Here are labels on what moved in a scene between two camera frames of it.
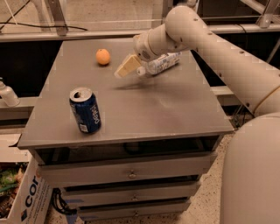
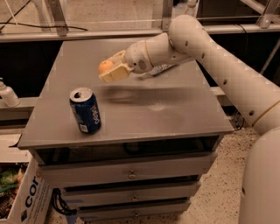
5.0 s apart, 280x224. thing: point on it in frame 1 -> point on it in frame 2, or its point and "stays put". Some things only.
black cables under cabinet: x=66 y=209 stays put
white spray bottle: x=8 y=95 stays put
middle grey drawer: x=143 y=193 stays put
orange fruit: x=102 y=56 -> x=104 y=66
